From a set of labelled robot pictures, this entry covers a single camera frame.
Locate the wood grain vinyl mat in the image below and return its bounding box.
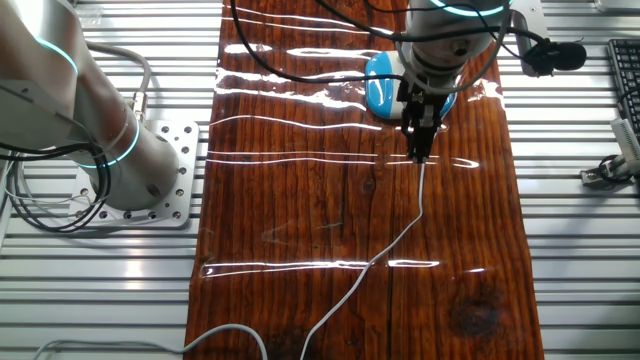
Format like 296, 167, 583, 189
183, 0, 546, 360

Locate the white lamp power cable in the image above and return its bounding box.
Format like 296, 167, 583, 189
298, 160, 428, 360

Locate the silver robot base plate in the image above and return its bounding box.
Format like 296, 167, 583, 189
67, 119, 201, 231

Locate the metal camera bracket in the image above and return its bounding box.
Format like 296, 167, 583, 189
579, 154, 640, 191

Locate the blue and white desk lamp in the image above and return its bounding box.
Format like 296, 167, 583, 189
364, 49, 459, 121

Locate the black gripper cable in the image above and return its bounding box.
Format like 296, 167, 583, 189
228, 0, 409, 85

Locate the grey looped gripper cable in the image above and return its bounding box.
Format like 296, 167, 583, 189
394, 0, 514, 97

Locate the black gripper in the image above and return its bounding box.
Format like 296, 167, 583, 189
398, 79, 449, 164

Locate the silver flat device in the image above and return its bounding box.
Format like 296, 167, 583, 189
593, 0, 640, 14

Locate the black keyboard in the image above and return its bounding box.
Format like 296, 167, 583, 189
606, 38, 640, 137

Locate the thin grey cable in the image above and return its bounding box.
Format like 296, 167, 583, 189
31, 323, 270, 360

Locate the thick grey robot cable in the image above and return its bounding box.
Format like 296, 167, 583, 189
84, 41, 154, 124

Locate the black exterior camera cable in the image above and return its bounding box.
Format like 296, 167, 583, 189
596, 87, 640, 184

